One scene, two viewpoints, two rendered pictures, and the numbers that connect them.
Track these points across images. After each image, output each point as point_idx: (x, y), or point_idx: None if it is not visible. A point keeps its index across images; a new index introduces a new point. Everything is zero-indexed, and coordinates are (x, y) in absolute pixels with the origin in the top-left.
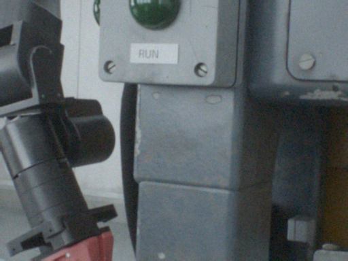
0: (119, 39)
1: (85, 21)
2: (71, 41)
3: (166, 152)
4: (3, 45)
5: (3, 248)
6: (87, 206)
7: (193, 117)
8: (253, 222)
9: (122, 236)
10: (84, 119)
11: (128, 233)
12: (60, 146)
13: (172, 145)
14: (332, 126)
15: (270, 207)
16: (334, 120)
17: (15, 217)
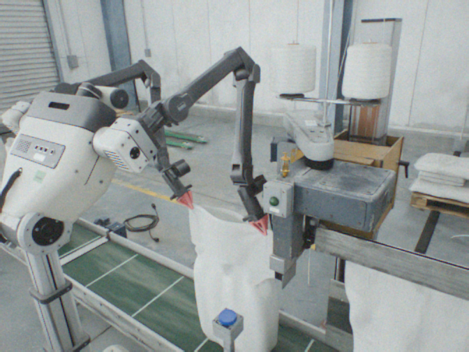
0: (267, 205)
1: (252, 24)
2: (246, 35)
3: (278, 220)
4: (236, 165)
5: (222, 142)
6: (261, 208)
7: None
8: (297, 232)
9: (273, 134)
10: (259, 181)
11: (276, 132)
12: (253, 193)
13: (279, 219)
14: None
15: (302, 225)
16: None
17: (225, 125)
